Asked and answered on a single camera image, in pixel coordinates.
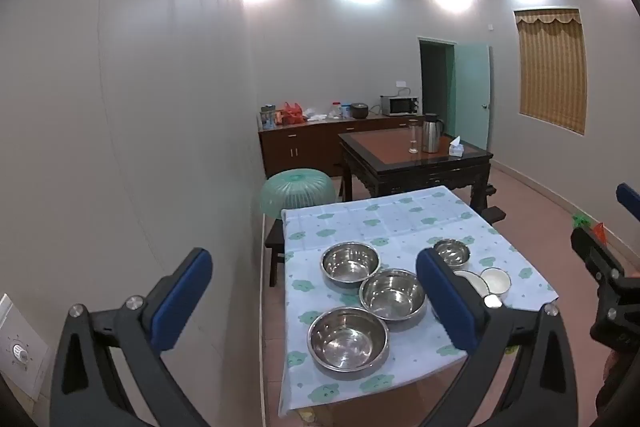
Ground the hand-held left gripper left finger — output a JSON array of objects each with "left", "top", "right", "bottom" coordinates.
[{"left": 50, "top": 248, "right": 213, "bottom": 427}]

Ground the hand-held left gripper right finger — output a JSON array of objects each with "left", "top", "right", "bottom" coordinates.
[{"left": 416, "top": 248, "right": 583, "bottom": 427}]

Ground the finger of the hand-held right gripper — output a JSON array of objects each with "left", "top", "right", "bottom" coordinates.
[
  {"left": 571, "top": 227, "right": 626, "bottom": 288},
  {"left": 616, "top": 182, "right": 640, "bottom": 224}
]

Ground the large white enamel bowl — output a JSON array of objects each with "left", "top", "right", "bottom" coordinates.
[{"left": 452, "top": 270, "right": 490, "bottom": 299}]

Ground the small stainless steel bowl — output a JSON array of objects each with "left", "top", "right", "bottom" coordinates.
[{"left": 432, "top": 238, "right": 471, "bottom": 270}]

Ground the large stainless steel bowl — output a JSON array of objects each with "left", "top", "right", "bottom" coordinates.
[
  {"left": 359, "top": 268, "right": 427, "bottom": 323},
  {"left": 320, "top": 242, "right": 381, "bottom": 290},
  {"left": 307, "top": 306, "right": 390, "bottom": 370}
]

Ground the small white enamel bowl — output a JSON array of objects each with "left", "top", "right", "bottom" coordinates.
[{"left": 480, "top": 267, "right": 512, "bottom": 301}]

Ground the cloud print tablecloth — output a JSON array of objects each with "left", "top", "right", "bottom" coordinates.
[{"left": 277, "top": 186, "right": 560, "bottom": 419}]

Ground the dark wooden stool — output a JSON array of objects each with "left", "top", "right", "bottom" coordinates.
[{"left": 265, "top": 219, "right": 287, "bottom": 288}]

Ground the yellow window blind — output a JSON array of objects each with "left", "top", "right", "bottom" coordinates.
[{"left": 514, "top": 8, "right": 587, "bottom": 136}]

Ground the dark wooden table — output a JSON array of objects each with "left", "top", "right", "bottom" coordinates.
[{"left": 338, "top": 129, "right": 495, "bottom": 212}]

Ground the steel thermos kettle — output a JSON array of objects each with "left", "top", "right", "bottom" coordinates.
[{"left": 421, "top": 113, "right": 442, "bottom": 154}]

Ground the brown wooden sideboard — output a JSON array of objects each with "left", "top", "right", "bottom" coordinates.
[{"left": 257, "top": 114, "right": 426, "bottom": 180}]

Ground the green door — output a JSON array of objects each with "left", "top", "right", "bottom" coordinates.
[{"left": 452, "top": 43, "right": 492, "bottom": 152}]

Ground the white microwave oven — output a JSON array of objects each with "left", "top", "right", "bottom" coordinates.
[{"left": 380, "top": 95, "right": 420, "bottom": 116}]

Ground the red plastic bag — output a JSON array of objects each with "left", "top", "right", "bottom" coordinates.
[{"left": 281, "top": 102, "right": 308, "bottom": 124}]

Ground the white wall switch panel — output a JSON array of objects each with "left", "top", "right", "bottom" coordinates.
[{"left": 0, "top": 293, "right": 51, "bottom": 400}]

